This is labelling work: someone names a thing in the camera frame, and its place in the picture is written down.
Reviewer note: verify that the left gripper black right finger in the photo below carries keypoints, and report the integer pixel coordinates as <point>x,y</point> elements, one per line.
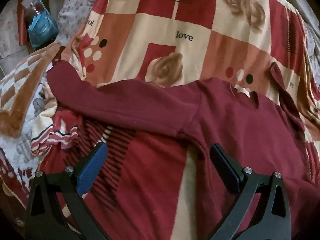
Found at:
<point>271,219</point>

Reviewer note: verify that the grey floral quilt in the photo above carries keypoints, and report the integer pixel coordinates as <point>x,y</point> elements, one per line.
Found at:
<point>71,17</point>

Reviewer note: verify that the red wooden chair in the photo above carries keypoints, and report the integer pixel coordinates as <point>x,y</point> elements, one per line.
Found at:
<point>22,30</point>

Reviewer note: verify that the red cream patchwork blanket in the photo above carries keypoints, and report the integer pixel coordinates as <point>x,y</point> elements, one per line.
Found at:
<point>147,187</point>

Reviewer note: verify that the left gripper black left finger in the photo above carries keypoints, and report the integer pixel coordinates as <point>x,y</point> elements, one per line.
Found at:
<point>44,216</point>

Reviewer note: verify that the brown white checkered blanket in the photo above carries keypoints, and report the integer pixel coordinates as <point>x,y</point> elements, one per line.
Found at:
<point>19,87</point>

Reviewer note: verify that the maroon long-sleeve sweater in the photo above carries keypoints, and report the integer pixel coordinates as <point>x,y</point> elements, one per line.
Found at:
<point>254,130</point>

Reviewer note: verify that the blue plastic bag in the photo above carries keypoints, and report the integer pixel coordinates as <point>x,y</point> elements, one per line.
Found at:
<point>42,29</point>

